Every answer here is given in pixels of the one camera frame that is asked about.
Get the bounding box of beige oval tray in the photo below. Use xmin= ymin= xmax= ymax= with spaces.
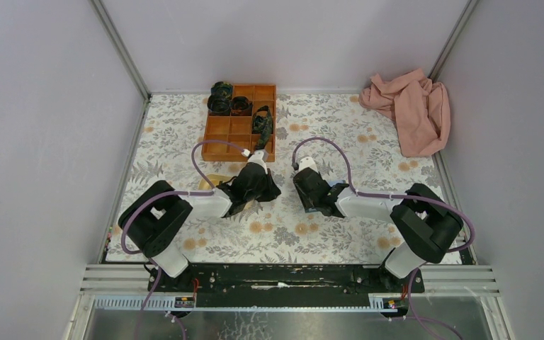
xmin=192 ymin=174 xmax=253 ymax=217

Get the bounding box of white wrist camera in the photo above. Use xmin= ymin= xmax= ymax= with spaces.
xmin=240 ymin=149 xmax=268 ymax=176
xmin=293 ymin=156 xmax=319 ymax=173

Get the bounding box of blue leather card holder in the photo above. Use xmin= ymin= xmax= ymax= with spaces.
xmin=305 ymin=180 xmax=346 ymax=213

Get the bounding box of dark rolled belt outside box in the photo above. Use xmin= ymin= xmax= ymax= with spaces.
xmin=210 ymin=81 xmax=233 ymax=98

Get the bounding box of orange compartment organizer box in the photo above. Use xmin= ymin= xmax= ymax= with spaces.
xmin=201 ymin=84 xmax=277 ymax=162

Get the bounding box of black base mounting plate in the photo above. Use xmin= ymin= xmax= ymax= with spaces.
xmin=147 ymin=262 xmax=425 ymax=312

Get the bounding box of dark rolled belt top-left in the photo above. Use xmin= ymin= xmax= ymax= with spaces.
xmin=207 ymin=94 xmax=232 ymax=116

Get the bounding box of pink crumpled cloth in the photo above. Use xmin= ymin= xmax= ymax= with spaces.
xmin=358 ymin=69 xmax=451 ymax=157

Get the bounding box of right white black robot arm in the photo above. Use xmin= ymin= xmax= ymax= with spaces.
xmin=293 ymin=166 xmax=464 ymax=292

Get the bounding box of white slotted cable duct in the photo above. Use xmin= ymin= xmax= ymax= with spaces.
xmin=92 ymin=293 xmax=412 ymax=314

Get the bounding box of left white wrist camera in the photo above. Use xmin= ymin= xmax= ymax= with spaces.
xmin=240 ymin=149 xmax=268 ymax=176

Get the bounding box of floral patterned table mat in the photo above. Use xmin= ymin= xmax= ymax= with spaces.
xmin=120 ymin=94 xmax=442 ymax=264

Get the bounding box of dark rolled belt middle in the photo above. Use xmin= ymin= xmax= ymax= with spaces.
xmin=230 ymin=96 xmax=253 ymax=116

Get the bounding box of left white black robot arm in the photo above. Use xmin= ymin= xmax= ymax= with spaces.
xmin=118 ymin=163 xmax=281 ymax=291

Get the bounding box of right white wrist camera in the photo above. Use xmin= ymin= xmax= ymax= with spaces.
xmin=293 ymin=156 xmax=319 ymax=173

